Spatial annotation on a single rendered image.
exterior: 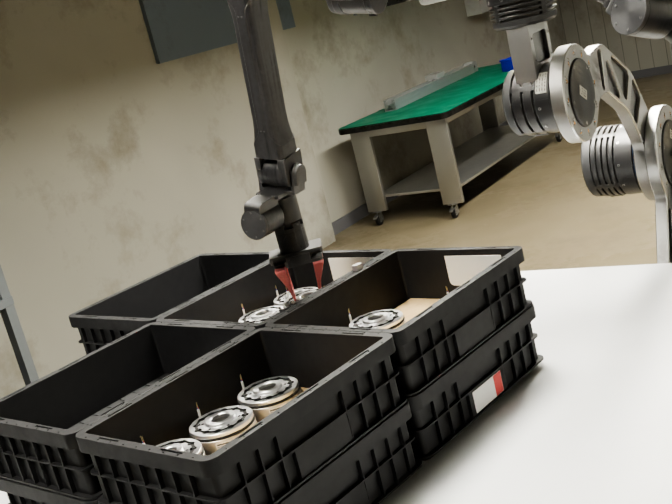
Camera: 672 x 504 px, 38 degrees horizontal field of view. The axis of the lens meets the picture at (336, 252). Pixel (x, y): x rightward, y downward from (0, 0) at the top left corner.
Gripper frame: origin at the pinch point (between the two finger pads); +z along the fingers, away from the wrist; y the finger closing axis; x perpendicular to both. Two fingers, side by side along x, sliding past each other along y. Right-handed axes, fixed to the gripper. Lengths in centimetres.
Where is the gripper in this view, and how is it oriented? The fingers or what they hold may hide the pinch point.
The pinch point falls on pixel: (307, 292)
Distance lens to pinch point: 186.9
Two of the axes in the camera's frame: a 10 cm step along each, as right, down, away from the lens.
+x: -0.6, -2.5, 9.7
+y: 9.7, -2.6, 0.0
